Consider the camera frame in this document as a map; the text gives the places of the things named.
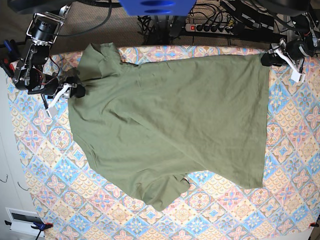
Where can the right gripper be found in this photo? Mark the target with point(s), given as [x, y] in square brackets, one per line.
[50, 85]

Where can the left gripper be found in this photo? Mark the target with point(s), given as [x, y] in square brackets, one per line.
[296, 49]

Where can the olive green t-shirt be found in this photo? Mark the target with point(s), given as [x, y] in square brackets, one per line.
[144, 127]

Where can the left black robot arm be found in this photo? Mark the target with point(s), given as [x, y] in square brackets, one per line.
[297, 16]

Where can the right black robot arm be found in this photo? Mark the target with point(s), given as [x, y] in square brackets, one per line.
[29, 72]

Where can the white power strip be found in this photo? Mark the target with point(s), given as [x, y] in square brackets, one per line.
[219, 28]

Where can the lower left table clamp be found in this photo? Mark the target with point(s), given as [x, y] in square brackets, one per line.
[41, 226]

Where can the lower right orange clamp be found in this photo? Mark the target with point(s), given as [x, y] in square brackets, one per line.
[314, 225]

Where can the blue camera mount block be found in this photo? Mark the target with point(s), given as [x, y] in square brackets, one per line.
[157, 7]

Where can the white wall outlet box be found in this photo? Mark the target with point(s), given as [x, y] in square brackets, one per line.
[22, 221]

